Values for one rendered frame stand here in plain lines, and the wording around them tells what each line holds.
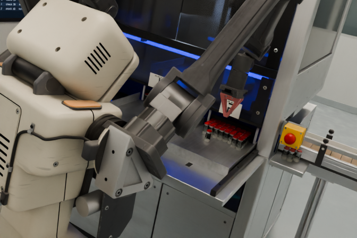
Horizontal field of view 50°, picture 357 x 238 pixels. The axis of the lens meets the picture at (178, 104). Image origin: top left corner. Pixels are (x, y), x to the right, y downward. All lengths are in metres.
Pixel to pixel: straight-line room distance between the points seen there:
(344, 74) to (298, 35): 4.68
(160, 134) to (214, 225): 1.10
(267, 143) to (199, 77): 0.81
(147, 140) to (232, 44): 0.24
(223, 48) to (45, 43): 0.32
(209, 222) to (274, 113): 0.57
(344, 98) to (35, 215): 5.56
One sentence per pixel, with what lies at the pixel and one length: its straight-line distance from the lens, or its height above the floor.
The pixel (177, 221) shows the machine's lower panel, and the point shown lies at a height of 0.43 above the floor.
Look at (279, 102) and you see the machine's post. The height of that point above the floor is 1.11.
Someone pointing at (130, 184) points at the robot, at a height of 1.13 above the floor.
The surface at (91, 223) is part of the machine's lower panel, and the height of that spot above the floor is 0.16.
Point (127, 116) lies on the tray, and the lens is 1.60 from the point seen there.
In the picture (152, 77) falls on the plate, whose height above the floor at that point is 1.03.
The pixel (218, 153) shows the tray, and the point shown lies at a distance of 1.44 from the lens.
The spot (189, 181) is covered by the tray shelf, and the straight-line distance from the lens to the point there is 1.22.
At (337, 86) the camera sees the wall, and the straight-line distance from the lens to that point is 6.09.
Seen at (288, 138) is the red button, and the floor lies 1.00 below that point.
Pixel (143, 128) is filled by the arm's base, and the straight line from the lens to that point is 0.65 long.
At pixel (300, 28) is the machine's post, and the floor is 1.37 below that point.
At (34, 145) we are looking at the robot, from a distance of 0.69.
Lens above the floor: 1.49
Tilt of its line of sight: 19 degrees down
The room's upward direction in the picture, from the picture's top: 12 degrees clockwise
